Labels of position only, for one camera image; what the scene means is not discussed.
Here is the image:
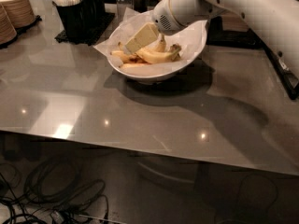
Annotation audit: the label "black cables on floor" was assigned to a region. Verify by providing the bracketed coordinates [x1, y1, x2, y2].
[0, 154, 110, 224]

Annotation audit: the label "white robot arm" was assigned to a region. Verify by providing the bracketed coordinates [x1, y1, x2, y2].
[125, 0, 299, 76]

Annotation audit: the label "white paper liner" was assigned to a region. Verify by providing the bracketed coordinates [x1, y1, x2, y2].
[93, 7, 209, 77]

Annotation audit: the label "spotted yellow banana left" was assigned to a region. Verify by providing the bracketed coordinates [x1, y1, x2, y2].
[110, 50, 143, 63]

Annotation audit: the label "black napkin dispenser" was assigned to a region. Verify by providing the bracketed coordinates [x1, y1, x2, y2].
[206, 16, 263, 49]

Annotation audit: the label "small yellow banana behind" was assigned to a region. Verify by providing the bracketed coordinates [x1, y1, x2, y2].
[118, 42, 124, 51]

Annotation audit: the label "large yellow banana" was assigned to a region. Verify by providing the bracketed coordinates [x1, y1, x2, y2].
[136, 44, 181, 64]

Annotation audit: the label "black cutlery holder front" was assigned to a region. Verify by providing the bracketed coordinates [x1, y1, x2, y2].
[55, 3, 84, 41]

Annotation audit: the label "white bowl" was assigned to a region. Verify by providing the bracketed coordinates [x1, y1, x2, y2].
[106, 8, 207, 83]

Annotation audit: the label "black cutlery holder rear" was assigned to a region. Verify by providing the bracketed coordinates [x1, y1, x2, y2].
[82, 0, 106, 27]

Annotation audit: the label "yellow banana with upright stem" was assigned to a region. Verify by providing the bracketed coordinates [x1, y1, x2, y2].
[153, 35, 166, 52]

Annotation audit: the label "stack of paper bowls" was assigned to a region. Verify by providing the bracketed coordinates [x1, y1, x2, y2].
[0, 0, 36, 28]

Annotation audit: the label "pale banana at front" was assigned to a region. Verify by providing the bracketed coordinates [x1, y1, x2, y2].
[119, 63, 149, 69]

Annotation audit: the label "black cutlery holder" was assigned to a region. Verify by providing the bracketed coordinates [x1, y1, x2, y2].
[55, 3, 84, 41]
[82, 0, 106, 27]

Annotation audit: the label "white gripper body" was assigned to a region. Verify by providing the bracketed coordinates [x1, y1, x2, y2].
[151, 0, 223, 35]

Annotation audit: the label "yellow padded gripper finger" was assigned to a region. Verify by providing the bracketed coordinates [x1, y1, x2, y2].
[123, 22, 159, 54]

